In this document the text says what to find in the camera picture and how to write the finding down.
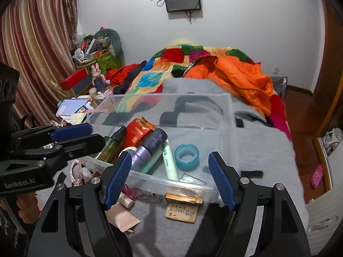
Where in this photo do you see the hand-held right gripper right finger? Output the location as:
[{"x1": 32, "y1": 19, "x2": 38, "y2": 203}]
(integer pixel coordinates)
[{"x1": 185, "y1": 152, "x2": 313, "y2": 257}]

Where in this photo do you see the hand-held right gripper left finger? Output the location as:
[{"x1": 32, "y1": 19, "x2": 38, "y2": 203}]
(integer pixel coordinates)
[{"x1": 27, "y1": 151, "x2": 134, "y2": 257}]

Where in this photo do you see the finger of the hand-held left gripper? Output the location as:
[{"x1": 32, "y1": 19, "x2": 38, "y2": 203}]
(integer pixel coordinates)
[
  {"x1": 8, "y1": 133, "x2": 105, "y2": 167},
  {"x1": 9, "y1": 123, "x2": 93, "y2": 153}
]

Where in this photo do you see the dark pink bead string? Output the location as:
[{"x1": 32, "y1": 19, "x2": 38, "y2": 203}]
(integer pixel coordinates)
[{"x1": 123, "y1": 185, "x2": 162, "y2": 202}]

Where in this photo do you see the beige cosmetic stick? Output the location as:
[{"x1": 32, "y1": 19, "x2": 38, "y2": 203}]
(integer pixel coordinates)
[{"x1": 119, "y1": 193, "x2": 134, "y2": 208}]

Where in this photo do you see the braided hair tie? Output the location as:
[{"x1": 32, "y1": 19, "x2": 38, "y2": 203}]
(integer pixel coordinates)
[{"x1": 70, "y1": 159, "x2": 84, "y2": 186}]

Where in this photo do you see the green glass bottle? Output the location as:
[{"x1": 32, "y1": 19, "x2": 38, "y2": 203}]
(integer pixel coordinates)
[{"x1": 94, "y1": 126, "x2": 127, "y2": 164}]

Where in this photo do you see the beige cosmetic tube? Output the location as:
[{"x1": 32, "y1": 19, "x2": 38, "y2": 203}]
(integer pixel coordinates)
[{"x1": 105, "y1": 200, "x2": 141, "y2": 233}]

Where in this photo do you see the teal tape roll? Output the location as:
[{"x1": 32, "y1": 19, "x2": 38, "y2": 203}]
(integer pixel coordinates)
[{"x1": 174, "y1": 144, "x2": 200, "y2": 171}]

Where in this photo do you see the clear plastic box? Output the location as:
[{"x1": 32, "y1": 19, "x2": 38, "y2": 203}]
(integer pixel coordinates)
[{"x1": 82, "y1": 93, "x2": 236, "y2": 206}]

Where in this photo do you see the cigarette box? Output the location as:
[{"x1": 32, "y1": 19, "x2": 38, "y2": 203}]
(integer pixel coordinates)
[{"x1": 164, "y1": 193, "x2": 204, "y2": 224}]

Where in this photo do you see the purple bottle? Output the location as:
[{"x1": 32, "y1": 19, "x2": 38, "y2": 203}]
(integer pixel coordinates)
[{"x1": 131, "y1": 128, "x2": 168, "y2": 172}]

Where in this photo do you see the red packet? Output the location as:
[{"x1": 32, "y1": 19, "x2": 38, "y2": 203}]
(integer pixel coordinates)
[{"x1": 125, "y1": 116, "x2": 157, "y2": 148}]

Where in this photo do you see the light green tube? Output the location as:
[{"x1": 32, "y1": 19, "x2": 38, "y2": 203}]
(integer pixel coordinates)
[{"x1": 161, "y1": 139, "x2": 179, "y2": 181}]

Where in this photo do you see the person's left hand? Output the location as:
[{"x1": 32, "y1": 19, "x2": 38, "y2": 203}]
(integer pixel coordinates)
[{"x1": 19, "y1": 193, "x2": 43, "y2": 223}]

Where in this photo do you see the blue notebook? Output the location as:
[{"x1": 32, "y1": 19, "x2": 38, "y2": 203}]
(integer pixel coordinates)
[{"x1": 56, "y1": 99, "x2": 89, "y2": 117}]

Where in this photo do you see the grey blanket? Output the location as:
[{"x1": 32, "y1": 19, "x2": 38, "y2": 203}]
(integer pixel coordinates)
[{"x1": 35, "y1": 78, "x2": 308, "y2": 257}]

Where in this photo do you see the dark grey box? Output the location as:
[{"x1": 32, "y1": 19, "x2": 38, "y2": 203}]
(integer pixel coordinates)
[{"x1": 72, "y1": 76, "x2": 93, "y2": 97}]

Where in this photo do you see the red box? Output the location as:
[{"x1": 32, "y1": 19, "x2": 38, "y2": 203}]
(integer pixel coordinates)
[{"x1": 59, "y1": 68, "x2": 89, "y2": 91}]

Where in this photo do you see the pink bunny toy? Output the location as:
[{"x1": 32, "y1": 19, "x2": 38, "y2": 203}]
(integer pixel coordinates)
[{"x1": 91, "y1": 64, "x2": 104, "y2": 79}]

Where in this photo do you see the red clothing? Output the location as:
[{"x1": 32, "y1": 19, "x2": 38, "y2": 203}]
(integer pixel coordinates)
[{"x1": 107, "y1": 64, "x2": 142, "y2": 86}]

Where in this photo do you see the green box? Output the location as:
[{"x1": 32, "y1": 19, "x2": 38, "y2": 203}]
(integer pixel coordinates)
[{"x1": 94, "y1": 52, "x2": 118, "y2": 71}]

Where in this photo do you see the dark purple clothing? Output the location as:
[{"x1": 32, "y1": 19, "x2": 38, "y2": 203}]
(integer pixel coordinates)
[{"x1": 115, "y1": 61, "x2": 147, "y2": 94}]

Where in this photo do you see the colourful patchwork blanket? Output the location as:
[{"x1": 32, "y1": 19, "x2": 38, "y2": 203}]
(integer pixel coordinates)
[{"x1": 118, "y1": 43, "x2": 292, "y2": 140}]

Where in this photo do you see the striped curtain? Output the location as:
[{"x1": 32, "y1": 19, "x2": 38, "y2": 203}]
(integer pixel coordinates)
[{"x1": 0, "y1": 0, "x2": 81, "y2": 129}]

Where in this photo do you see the pink clog shoe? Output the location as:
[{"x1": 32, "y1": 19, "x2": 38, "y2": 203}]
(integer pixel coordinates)
[{"x1": 311, "y1": 164, "x2": 324, "y2": 189}]

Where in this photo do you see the wooden wardrobe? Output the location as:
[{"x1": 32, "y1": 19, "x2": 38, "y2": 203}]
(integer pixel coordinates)
[{"x1": 316, "y1": 94, "x2": 343, "y2": 193}]

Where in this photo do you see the orange jacket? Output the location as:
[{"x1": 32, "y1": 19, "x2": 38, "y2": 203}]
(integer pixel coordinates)
[{"x1": 184, "y1": 55, "x2": 276, "y2": 118}]

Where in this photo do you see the white suitcase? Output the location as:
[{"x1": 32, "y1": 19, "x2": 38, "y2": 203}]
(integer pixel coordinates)
[{"x1": 305, "y1": 187, "x2": 343, "y2": 256}]

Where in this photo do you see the grey bag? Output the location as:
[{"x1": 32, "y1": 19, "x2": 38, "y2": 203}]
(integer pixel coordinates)
[{"x1": 269, "y1": 76, "x2": 288, "y2": 97}]

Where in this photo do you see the wooden door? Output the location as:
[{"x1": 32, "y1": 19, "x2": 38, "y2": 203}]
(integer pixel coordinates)
[{"x1": 312, "y1": 0, "x2": 341, "y2": 105}]

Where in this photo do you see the small black monitor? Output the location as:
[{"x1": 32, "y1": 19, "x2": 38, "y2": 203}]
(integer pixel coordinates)
[{"x1": 164, "y1": 0, "x2": 201, "y2": 12}]

